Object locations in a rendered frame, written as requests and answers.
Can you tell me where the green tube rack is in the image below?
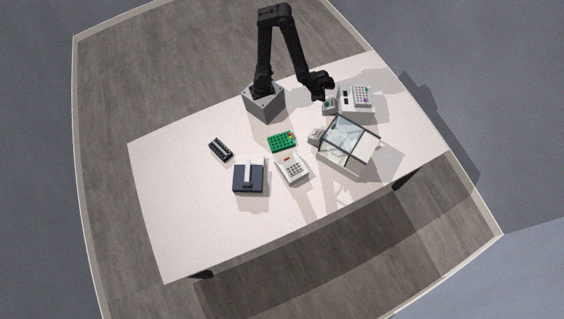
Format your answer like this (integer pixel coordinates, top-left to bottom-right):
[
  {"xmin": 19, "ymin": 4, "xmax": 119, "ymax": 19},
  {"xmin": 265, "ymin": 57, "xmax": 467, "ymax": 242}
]
[{"xmin": 267, "ymin": 130, "xmax": 296, "ymax": 154}]

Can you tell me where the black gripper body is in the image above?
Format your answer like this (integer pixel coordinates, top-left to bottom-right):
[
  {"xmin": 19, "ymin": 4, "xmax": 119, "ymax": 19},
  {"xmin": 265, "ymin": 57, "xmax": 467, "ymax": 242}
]
[{"xmin": 308, "ymin": 85, "xmax": 325, "ymax": 102}]

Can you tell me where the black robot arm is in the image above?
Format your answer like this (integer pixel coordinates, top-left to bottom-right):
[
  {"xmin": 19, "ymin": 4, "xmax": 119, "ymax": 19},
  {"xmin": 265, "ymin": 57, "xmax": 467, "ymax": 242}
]
[{"xmin": 249, "ymin": 2, "xmax": 335, "ymax": 100}]

